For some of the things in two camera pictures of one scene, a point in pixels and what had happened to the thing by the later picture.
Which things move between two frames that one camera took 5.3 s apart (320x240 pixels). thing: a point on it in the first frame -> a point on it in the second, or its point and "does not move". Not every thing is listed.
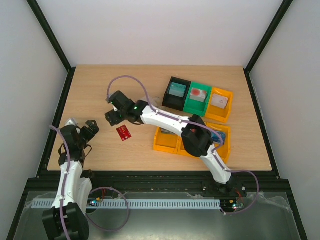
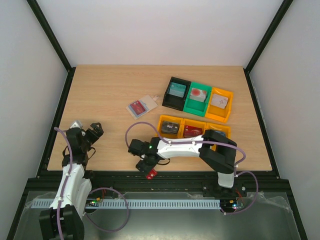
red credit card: x=124 y=132 -> x=152 y=174
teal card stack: x=177 y=89 does not move
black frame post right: x=283 y=11 does not move
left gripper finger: x=92 y=125 -> x=97 y=126
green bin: x=196 y=107 does not move
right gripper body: x=114 y=116 -> x=143 y=166
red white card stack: x=198 y=94 does not move
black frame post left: x=55 y=42 does not move
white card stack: x=219 y=101 does not move
